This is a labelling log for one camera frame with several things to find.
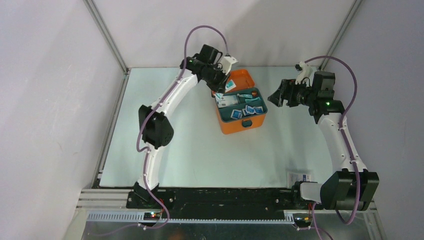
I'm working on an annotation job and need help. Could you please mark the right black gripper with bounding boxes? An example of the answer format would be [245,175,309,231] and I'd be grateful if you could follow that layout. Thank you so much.
[267,78,317,108]

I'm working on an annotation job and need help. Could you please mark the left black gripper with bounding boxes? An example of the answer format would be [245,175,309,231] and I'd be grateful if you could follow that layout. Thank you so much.
[202,64,231,95]

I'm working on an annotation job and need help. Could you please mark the long white teal packet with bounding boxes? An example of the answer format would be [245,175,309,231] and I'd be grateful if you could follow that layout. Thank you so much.
[215,93,240,109]

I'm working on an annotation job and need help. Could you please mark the teal divided tray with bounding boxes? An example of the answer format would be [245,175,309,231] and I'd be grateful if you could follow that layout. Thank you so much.
[214,87,268,123]

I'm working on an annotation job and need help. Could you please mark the teal small packet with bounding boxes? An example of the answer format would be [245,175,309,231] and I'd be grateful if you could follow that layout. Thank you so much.
[237,93,253,99]

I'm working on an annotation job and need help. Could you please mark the teal wrapper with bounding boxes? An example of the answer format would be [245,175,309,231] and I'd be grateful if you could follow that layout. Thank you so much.
[245,97,261,103]

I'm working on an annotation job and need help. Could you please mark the orange medicine box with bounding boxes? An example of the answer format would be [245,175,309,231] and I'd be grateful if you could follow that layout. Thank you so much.
[215,69,267,135]

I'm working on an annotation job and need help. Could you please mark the blue white alcohol pad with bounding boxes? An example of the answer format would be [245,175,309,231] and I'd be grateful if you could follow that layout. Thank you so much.
[230,109,243,120]

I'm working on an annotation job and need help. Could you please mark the small blue white sachet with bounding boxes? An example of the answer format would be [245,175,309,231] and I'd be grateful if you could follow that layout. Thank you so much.
[242,105,254,116]

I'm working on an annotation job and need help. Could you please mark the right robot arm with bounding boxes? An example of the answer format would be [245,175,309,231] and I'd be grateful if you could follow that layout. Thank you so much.
[268,71,380,211]

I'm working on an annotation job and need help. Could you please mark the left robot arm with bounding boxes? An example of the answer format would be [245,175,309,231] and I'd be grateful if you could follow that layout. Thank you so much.
[133,44,238,208]

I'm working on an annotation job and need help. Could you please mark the white leaflet near base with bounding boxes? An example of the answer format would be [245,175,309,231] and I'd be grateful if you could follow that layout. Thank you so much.
[286,171,313,188]

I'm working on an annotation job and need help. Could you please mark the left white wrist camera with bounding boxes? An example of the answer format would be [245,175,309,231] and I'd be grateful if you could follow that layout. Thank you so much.
[218,55,239,75]

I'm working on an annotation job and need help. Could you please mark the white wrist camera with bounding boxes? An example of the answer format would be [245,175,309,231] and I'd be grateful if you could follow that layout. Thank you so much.
[218,55,239,75]
[295,61,313,85]

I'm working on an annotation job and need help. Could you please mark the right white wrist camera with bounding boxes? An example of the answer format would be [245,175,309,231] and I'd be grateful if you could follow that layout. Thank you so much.
[295,61,313,85]

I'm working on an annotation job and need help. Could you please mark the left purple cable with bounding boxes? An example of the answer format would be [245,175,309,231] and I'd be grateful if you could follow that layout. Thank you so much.
[136,25,230,230]

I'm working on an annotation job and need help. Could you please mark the purple cable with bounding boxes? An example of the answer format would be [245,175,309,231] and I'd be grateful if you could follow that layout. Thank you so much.
[304,55,361,240]
[136,25,230,230]

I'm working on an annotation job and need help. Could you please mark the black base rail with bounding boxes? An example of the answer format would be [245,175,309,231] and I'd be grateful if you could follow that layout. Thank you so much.
[125,187,324,221]

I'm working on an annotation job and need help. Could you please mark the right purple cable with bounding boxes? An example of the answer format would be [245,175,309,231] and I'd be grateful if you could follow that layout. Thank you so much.
[304,55,361,240]

